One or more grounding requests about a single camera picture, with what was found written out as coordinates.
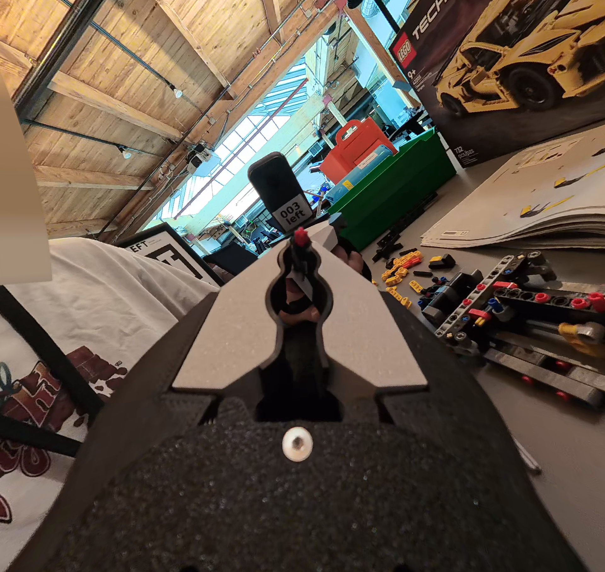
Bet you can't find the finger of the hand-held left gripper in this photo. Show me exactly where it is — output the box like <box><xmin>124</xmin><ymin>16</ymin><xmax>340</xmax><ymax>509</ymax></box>
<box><xmin>288</xmin><ymin>271</ymin><xmax>315</xmax><ymax>301</ymax></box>
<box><xmin>307</xmin><ymin>223</ymin><xmax>339</xmax><ymax>252</ymax></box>

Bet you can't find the person's left hand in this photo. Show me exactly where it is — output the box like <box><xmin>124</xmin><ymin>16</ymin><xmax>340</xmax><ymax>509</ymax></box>
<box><xmin>345</xmin><ymin>250</ymin><xmax>375</xmax><ymax>284</ymax></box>

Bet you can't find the black office chair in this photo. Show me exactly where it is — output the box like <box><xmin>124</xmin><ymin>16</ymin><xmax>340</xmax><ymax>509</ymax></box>
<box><xmin>203</xmin><ymin>240</ymin><xmax>260</xmax><ymax>277</ymax></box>

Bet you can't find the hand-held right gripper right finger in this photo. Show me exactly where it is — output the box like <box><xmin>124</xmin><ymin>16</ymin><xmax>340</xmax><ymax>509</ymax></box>
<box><xmin>307</xmin><ymin>240</ymin><xmax>430</xmax><ymax>422</ymax></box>

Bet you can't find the green plastic bin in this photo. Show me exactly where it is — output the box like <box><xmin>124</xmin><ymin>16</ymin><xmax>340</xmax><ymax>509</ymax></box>
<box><xmin>326</xmin><ymin>127</ymin><xmax>458</xmax><ymax>253</ymax></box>

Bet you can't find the black shoulder strap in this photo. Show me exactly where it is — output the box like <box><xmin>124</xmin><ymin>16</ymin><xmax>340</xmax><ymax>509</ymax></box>
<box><xmin>0</xmin><ymin>286</ymin><xmax>106</xmax><ymax>457</ymax></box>

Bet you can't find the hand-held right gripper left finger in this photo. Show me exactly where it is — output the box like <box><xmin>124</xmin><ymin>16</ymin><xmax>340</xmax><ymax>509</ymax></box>
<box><xmin>172</xmin><ymin>239</ymin><xmax>296</xmax><ymax>422</ymax></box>

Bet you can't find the black steel ceiling beam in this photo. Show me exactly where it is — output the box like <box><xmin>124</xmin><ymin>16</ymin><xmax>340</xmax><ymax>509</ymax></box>
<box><xmin>12</xmin><ymin>0</ymin><xmax>128</xmax><ymax>119</ymax></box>

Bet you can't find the grey lego axle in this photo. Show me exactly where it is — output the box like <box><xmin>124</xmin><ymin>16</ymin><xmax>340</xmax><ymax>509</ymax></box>
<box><xmin>514</xmin><ymin>439</ymin><xmax>543</xmax><ymax>476</ymax></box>

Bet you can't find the lego set box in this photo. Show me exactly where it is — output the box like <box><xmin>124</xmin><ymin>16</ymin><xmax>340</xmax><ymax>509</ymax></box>
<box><xmin>389</xmin><ymin>0</ymin><xmax>605</xmax><ymax>168</ymax></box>

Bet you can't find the framed black white marker sign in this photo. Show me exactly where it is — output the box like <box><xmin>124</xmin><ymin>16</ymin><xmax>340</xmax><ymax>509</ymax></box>
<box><xmin>113</xmin><ymin>222</ymin><xmax>225</xmax><ymax>286</ymax></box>

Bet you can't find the light blue wrapped package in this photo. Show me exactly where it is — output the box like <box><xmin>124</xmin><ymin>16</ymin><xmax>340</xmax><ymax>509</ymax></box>
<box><xmin>326</xmin><ymin>144</ymin><xmax>398</xmax><ymax>204</ymax></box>

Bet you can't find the black lego frame piece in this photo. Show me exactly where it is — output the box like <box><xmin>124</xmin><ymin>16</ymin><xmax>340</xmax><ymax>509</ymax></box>
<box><xmin>372</xmin><ymin>191</ymin><xmax>440</xmax><ymax>261</ymax></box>

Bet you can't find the pile of yellow lego pieces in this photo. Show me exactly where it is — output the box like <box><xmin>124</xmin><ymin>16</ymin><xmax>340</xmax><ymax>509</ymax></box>
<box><xmin>380</xmin><ymin>248</ymin><xmax>424</xmax><ymax>309</ymax></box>

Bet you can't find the white cloth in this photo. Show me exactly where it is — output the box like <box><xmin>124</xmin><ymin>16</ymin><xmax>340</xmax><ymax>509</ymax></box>
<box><xmin>0</xmin><ymin>237</ymin><xmax>220</xmax><ymax>572</ymax></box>

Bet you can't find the white ceiling device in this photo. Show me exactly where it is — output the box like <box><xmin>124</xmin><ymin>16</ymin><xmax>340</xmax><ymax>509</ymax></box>
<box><xmin>186</xmin><ymin>143</ymin><xmax>213</xmax><ymax>175</ymax></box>

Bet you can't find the lego car chassis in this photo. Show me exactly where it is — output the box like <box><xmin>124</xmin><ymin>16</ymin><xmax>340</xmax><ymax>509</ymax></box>
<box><xmin>418</xmin><ymin>249</ymin><xmax>605</xmax><ymax>409</ymax></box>

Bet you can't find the white instruction booklet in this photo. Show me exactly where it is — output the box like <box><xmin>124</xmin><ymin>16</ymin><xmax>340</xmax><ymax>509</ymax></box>
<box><xmin>420</xmin><ymin>125</ymin><xmax>605</xmax><ymax>250</ymax></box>

